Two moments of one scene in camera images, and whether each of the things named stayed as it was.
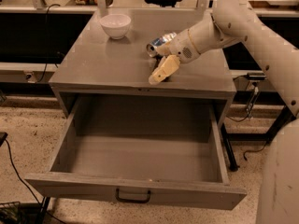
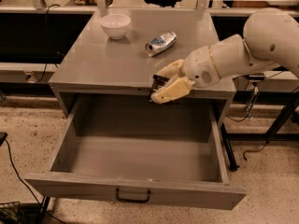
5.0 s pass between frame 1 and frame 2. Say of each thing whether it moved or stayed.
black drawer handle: stayed
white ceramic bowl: stayed
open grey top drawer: stayed
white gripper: moved
